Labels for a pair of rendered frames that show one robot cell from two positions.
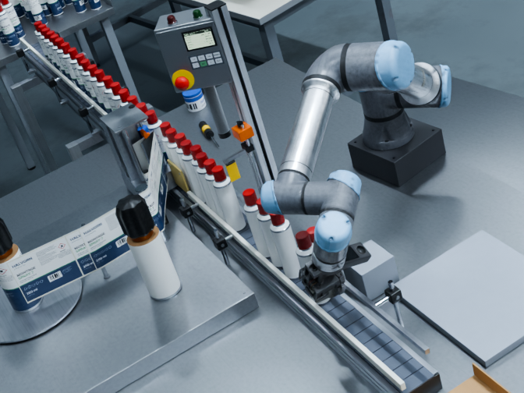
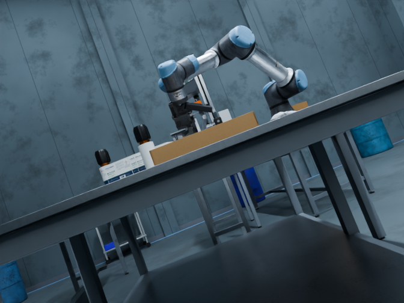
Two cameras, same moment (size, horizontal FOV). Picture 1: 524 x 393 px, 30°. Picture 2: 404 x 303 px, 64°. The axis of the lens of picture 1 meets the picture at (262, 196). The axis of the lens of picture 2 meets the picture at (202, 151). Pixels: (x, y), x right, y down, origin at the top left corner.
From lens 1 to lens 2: 181 cm
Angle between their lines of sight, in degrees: 42
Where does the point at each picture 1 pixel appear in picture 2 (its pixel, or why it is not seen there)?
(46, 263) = (119, 169)
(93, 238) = (139, 160)
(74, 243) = (131, 161)
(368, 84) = (228, 46)
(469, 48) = not seen: outside the picture
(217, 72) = (192, 84)
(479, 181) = not seen: hidden behind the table
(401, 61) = (241, 31)
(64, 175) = not seen: hidden behind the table
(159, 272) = (148, 160)
